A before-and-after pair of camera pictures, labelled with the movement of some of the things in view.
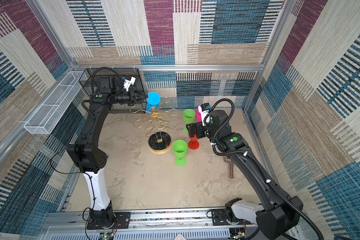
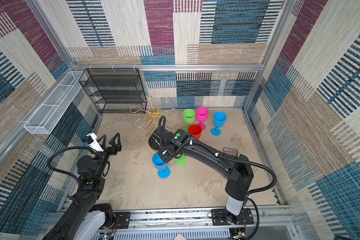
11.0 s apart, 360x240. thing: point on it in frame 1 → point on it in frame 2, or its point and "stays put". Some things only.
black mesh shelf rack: (126, 78) stays put
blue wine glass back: (153, 100) → (158, 163)
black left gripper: (139, 94) → (113, 152)
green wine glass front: (188, 118) stays put
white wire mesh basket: (45, 119) stays put
